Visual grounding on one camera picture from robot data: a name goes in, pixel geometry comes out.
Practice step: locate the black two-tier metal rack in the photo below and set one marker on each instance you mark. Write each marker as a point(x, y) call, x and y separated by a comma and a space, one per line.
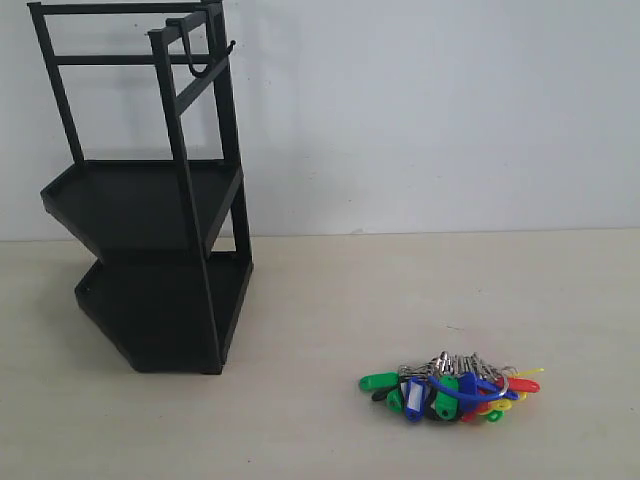
point(171, 237)

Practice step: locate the colourful key tag bunch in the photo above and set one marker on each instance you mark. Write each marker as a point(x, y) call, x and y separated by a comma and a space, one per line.
point(450, 388)

